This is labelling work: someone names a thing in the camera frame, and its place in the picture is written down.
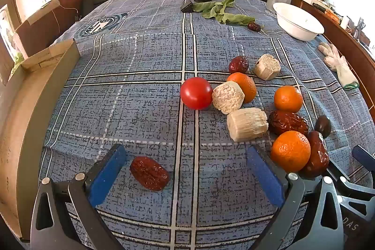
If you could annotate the round red date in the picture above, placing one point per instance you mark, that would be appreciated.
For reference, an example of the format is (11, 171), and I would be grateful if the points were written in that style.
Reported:
(238, 64)

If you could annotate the orange mandarin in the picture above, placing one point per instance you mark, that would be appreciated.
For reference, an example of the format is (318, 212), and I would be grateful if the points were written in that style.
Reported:
(288, 99)
(290, 152)
(248, 86)

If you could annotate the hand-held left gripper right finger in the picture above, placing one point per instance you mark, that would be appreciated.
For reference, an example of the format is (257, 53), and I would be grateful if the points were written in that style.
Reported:
(263, 176)

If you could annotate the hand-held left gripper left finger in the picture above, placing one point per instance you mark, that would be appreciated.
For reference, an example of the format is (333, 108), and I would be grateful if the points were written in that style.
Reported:
(107, 175)

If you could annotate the white bowl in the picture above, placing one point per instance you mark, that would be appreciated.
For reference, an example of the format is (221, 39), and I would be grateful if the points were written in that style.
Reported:
(296, 24)

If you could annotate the blue plaid blanket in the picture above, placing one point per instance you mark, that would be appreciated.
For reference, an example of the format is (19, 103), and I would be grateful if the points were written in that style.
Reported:
(131, 77)

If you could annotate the green leafy bundle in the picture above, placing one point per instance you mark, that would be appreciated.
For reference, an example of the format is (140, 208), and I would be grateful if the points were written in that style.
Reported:
(18, 60)

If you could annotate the dark round plum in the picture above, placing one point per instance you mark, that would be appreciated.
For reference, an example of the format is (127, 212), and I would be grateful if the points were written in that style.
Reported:
(323, 126)

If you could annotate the large red date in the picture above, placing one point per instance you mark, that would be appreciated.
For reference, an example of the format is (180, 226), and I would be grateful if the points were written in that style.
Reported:
(287, 122)

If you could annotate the wrinkled red date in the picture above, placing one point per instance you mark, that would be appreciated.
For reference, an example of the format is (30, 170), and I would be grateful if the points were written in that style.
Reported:
(149, 173)

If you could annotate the brown cardboard box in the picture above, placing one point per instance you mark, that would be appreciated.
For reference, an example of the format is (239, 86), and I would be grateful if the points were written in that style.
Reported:
(38, 24)

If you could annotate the white work glove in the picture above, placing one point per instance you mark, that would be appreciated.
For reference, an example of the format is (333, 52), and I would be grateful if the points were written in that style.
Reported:
(339, 65)

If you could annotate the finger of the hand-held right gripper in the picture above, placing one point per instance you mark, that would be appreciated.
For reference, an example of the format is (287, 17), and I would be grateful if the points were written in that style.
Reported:
(363, 155)
(348, 184)

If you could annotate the shallow cardboard box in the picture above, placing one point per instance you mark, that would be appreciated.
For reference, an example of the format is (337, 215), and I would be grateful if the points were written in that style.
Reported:
(26, 121)

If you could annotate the black power adapter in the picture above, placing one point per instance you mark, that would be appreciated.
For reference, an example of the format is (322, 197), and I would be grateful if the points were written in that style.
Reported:
(186, 7)

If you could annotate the dark red date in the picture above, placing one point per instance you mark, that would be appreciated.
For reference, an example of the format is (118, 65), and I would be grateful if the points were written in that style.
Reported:
(318, 156)

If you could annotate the green vegetable leaves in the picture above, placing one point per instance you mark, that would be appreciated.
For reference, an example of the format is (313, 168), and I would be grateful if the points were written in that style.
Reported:
(215, 8)

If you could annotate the red tomato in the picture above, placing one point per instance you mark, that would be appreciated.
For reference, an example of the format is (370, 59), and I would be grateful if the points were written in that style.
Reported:
(196, 93)

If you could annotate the wooden sideboard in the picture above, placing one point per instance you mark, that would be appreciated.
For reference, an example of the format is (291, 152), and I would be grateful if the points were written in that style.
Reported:
(351, 45)

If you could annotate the small dried red date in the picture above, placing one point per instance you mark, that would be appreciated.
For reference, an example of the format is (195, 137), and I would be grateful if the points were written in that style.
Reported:
(254, 26)

